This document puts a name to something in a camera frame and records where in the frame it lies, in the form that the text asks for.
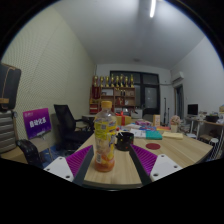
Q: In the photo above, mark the black mesh chair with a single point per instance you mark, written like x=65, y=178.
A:
x=29, y=151

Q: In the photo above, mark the small brown cardboard box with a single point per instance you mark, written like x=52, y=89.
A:
x=156, y=120

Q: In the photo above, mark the orange-capped yellow-label drink bottle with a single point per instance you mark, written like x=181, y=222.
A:
x=105, y=140

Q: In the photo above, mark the computer monitor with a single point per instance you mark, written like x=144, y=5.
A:
x=192, y=109

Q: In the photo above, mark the black pot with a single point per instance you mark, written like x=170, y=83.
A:
x=212, y=118

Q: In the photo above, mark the flat round red coaster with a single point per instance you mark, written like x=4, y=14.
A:
x=153, y=146

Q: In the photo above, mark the teal book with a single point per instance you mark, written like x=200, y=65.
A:
x=153, y=135

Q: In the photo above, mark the black bag with tan trim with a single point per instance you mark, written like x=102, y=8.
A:
x=8, y=86

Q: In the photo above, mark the wooden shelf unit with trophies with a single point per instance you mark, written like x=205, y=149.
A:
x=113, y=96

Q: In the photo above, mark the white wall air conditioner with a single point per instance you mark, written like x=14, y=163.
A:
x=178, y=77

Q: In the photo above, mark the pale yellow envelope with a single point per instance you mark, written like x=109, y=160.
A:
x=172, y=135

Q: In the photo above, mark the yellow gift box red ribbon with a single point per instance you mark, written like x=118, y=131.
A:
x=124, y=120

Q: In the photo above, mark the white paper sheet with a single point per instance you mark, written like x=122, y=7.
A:
x=138, y=133

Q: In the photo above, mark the dark framed window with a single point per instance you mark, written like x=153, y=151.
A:
x=150, y=93

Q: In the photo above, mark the black tripod stand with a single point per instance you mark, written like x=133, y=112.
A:
x=164, y=111

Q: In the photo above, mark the flower bouquet in white pot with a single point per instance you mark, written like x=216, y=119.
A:
x=175, y=121

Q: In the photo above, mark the black office chair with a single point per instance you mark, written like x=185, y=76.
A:
x=66, y=126

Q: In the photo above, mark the purple sign board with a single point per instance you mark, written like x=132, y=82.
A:
x=36, y=122

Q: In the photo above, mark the white round stool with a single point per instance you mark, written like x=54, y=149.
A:
x=214, y=142

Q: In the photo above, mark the black mug with coloured dots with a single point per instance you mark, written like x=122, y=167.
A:
x=125, y=141

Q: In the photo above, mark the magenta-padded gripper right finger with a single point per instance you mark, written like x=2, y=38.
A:
x=145, y=160

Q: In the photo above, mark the ceiling tube light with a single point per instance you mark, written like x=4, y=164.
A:
x=152, y=8

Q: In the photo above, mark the orange book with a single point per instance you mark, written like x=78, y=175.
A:
x=163, y=128

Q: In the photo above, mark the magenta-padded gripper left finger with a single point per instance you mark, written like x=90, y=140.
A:
x=79, y=161

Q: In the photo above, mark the wooden side desk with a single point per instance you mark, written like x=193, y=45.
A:
x=213, y=124

